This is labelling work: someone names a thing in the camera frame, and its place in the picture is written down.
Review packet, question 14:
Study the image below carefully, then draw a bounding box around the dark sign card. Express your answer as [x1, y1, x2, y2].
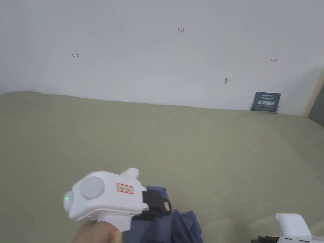
[250, 92, 281, 113]

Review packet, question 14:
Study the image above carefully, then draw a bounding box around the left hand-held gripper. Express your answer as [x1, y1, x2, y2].
[63, 168, 172, 232]

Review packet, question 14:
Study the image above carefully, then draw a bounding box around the person's left hand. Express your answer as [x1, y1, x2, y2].
[73, 220, 123, 243]

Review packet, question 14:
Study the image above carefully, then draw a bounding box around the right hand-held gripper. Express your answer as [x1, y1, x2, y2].
[250, 213, 324, 243]

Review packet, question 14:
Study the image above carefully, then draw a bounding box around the bed with pale green sheet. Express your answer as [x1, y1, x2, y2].
[0, 91, 324, 243]

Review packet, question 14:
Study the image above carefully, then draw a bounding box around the dark blue shirt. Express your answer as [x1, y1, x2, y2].
[123, 186, 203, 243]

